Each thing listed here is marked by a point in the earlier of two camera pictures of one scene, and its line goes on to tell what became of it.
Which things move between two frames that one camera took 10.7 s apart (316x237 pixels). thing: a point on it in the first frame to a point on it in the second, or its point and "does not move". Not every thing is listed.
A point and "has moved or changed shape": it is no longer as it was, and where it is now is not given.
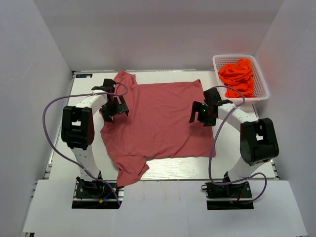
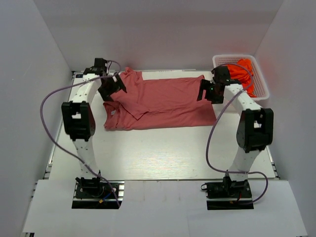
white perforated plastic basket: [260, 88] does not move
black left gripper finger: [124, 104] to [120, 83]
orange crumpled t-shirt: [240, 75] does not move
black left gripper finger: [109, 117] to [107, 97]
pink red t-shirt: [158, 125] has moved or changed shape
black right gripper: [196, 107] to [205, 84]
